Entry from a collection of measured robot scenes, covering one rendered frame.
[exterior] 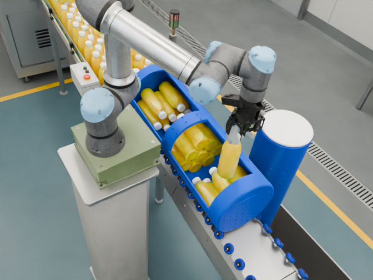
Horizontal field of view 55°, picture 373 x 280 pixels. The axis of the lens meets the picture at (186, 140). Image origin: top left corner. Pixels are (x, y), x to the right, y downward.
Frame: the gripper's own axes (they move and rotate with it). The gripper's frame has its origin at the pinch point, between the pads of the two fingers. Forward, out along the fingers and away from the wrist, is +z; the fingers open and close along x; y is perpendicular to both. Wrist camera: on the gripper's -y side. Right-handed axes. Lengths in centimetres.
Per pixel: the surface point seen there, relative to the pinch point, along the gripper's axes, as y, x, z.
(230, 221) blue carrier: 11.1, -0.9, 38.2
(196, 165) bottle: -22.9, 3.6, 41.9
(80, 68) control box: -105, -23, 34
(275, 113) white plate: -34, 61, 39
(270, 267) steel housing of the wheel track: 31, 8, 50
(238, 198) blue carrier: 10.9, -0.6, 21.9
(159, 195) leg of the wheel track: -70, 12, 133
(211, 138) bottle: -24.8, 10.9, 28.4
